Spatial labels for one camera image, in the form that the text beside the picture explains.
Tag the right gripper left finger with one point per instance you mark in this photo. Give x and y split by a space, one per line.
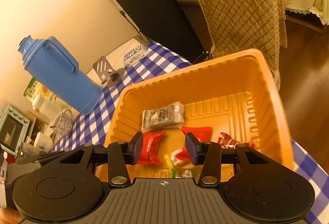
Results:
121 154

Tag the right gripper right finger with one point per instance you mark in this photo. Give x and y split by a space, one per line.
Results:
207 155

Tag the large red snack packet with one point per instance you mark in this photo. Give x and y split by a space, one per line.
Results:
149 153

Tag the yellow green candy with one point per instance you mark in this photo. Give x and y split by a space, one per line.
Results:
179 168

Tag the silver black snack bar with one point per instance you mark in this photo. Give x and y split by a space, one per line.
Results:
171 115

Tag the red candy in tray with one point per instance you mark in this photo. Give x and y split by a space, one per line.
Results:
227 142

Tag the blue white checkered tablecloth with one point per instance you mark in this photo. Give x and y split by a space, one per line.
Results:
233 108

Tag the orange plastic tray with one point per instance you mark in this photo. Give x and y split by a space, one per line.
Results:
246 69

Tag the white patterned mug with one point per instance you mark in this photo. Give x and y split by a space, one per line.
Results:
63 123

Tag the grey phone stand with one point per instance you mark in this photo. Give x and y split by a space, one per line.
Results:
106 73

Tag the clear plastic box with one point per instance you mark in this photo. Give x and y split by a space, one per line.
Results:
134 55

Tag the green printed box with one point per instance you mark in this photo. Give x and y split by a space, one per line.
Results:
36 88

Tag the light blue toaster oven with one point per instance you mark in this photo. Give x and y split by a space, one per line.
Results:
14 127

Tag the blue thermos jug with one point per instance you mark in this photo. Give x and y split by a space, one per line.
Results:
49 62

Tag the quilted brown chair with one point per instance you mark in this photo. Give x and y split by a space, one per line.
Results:
238 25

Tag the black cabinet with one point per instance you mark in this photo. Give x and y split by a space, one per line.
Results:
165 22

